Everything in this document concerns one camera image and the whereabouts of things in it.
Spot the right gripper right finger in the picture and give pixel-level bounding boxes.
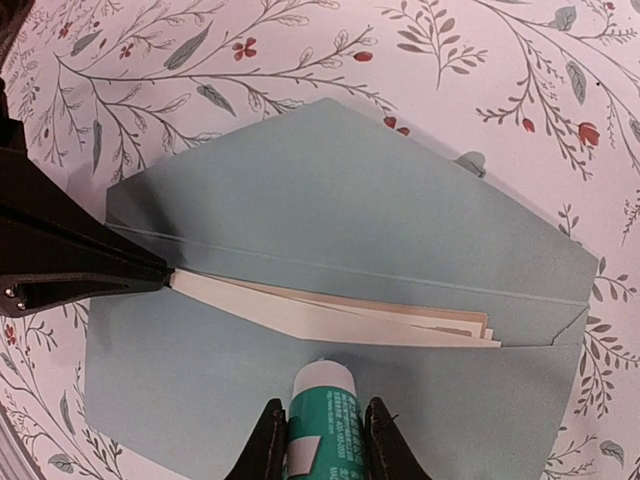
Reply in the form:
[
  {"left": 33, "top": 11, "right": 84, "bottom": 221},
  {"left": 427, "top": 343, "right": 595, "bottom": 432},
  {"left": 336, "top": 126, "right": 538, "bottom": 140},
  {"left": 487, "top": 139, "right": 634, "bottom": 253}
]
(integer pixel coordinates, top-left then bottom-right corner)
[{"left": 364, "top": 397, "right": 431, "bottom": 480}]

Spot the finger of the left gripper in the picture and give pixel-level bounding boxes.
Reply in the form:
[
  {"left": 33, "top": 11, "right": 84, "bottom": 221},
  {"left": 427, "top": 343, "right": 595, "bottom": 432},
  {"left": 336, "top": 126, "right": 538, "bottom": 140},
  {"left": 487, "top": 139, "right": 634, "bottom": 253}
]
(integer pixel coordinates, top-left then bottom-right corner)
[{"left": 1, "top": 106, "right": 174, "bottom": 316}]

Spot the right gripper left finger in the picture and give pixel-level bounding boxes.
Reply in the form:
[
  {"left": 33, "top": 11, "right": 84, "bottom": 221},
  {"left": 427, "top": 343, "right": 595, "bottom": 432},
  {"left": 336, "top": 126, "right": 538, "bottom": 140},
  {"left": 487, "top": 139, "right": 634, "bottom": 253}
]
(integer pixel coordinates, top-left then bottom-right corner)
[{"left": 227, "top": 398, "right": 287, "bottom": 480}]

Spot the green white glue stick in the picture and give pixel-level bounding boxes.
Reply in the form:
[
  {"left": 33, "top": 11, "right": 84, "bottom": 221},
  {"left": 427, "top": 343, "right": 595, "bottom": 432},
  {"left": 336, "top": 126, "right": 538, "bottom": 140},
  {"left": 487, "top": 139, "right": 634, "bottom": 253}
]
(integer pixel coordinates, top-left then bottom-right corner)
[{"left": 283, "top": 360, "right": 368, "bottom": 480}]

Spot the teal blue envelope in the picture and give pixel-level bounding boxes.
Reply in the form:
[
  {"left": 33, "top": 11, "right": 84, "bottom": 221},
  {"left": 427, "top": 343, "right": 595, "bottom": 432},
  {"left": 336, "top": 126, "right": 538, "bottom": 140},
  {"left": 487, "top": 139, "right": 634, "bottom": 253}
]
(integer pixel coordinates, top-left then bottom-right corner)
[{"left": 85, "top": 99, "right": 597, "bottom": 479}]

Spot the beige letter paper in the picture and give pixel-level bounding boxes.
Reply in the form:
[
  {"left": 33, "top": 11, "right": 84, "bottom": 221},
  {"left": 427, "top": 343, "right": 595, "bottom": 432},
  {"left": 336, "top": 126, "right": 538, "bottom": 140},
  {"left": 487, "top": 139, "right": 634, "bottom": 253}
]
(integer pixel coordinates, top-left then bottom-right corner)
[{"left": 169, "top": 270, "right": 501, "bottom": 348}]

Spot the floral patterned table mat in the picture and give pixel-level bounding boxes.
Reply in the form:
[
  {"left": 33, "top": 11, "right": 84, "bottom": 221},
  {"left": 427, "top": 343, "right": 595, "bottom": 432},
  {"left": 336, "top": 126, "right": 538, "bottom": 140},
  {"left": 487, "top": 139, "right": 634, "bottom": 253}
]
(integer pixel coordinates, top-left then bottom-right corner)
[{"left": 1, "top": 1, "right": 639, "bottom": 479}]

